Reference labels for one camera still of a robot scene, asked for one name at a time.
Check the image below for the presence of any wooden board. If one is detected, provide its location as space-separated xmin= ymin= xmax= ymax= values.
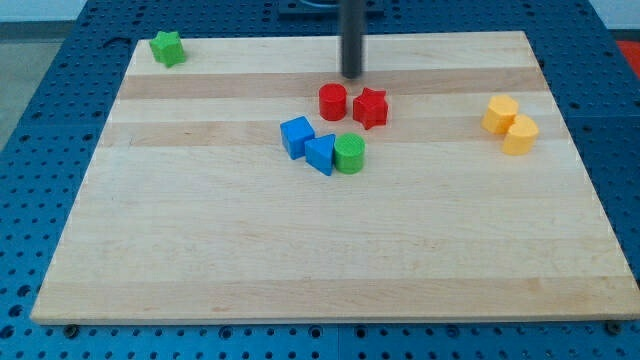
xmin=31 ymin=31 xmax=639 ymax=325

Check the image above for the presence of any yellow hexagon block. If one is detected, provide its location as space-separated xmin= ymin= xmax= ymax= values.
xmin=481 ymin=95 xmax=519 ymax=134

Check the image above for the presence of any green cylinder block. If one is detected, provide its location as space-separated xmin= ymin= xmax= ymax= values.
xmin=334 ymin=133 xmax=366 ymax=174

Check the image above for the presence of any red star block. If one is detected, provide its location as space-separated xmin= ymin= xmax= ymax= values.
xmin=352 ymin=87 xmax=389 ymax=130

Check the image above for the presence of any blue cube block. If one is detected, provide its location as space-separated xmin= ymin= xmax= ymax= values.
xmin=280 ymin=116 xmax=315 ymax=160

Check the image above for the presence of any blue triangle block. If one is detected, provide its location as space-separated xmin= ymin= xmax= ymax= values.
xmin=304 ymin=134 xmax=336 ymax=176

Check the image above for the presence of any green star block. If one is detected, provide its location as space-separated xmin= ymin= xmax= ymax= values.
xmin=149 ymin=31 xmax=186 ymax=68

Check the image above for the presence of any red cylinder block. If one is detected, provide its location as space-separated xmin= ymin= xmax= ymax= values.
xmin=318 ymin=83 xmax=347 ymax=121

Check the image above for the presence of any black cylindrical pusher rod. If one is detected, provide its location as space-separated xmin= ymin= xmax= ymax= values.
xmin=339 ymin=0 xmax=365 ymax=79

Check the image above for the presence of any yellow half-round block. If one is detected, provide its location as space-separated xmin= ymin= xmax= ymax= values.
xmin=501 ymin=114 xmax=539 ymax=156

